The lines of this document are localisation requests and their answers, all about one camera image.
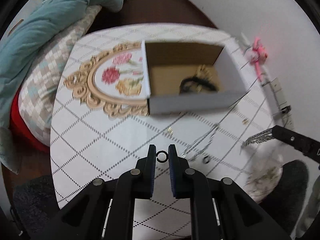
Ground silver sparkly bracelet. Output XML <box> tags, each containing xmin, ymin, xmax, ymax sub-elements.
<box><xmin>240</xmin><ymin>128</ymin><xmax>274</xmax><ymax>149</ymax></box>

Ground silver chain necklace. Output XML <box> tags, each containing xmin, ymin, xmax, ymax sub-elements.
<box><xmin>181</xmin><ymin>123</ymin><xmax>221</xmax><ymax>162</ymax></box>

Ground black charger plug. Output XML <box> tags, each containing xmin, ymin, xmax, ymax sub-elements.
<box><xmin>274</xmin><ymin>105</ymin><xmax>291</xmax><ymax>116</ymax></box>

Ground small gold earring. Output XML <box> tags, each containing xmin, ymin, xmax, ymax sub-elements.
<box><xmin>167</xmin><ymin>127</ymin><xmax>174</xmax><ymax>136</ymax></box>

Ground dark fuzzy stool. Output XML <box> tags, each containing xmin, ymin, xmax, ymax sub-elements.
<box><xmin>259</xmin><ymin>160</ymin><xmax>309</xmax><ymax>234</ymax></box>

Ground small gold stud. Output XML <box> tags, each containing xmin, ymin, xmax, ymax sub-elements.
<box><xmin>242</xmin><ymin>119</ymin><xmax>249</xmax><ymax>125</ymax></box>

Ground white power strip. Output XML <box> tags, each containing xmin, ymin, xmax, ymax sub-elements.
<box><xmin>270</xmin><ymin>78</ymin><xmax>295</xmax><ymax>131</ymax></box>

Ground pink panther plush toy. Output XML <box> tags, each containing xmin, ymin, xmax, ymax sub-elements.
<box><xmin>250</xmin><ymin>37</ymin><xmax>268</xmax><ymax>82</ymax></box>

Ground white cardboard box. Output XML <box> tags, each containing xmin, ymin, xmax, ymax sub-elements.
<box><xmin>142</xmin><ymin>41</ymin><xmax>249</xmax><ymax>115</ymax></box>

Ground red bed sheet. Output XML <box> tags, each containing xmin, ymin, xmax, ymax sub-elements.
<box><xmin>9</xmin><ymin>88</ymin><xmax>50</xmax><ymax>154</ymax></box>

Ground checkered mattress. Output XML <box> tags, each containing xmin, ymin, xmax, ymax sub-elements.
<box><xmin>18</xmin><ymin>5</ymin><xmax>102</xmax><ymax>146</ymax></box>

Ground teal quilt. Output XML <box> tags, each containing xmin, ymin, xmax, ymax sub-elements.
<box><xmin>0</xmin><ymin>0</ymin><xmax>124</xmax><ymax>131</ymax></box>

